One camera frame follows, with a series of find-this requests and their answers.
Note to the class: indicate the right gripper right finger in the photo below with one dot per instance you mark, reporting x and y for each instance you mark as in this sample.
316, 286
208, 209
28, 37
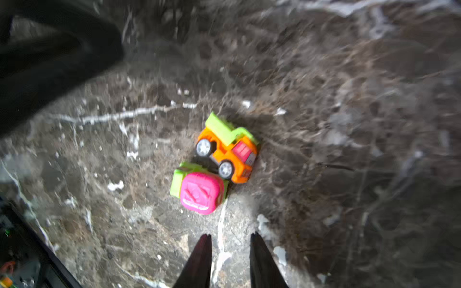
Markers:
264, 272

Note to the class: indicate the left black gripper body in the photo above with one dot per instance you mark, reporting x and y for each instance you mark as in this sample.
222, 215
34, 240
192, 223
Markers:
37, 71

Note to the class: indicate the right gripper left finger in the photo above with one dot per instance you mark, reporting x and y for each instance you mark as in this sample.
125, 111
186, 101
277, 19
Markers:
197, 270

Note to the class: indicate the green pink toy car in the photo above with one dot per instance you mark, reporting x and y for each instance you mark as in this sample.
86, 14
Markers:
198, 189

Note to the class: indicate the orange green dump truck toy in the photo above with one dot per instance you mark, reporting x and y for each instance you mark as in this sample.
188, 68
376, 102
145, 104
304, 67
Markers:
233, 149

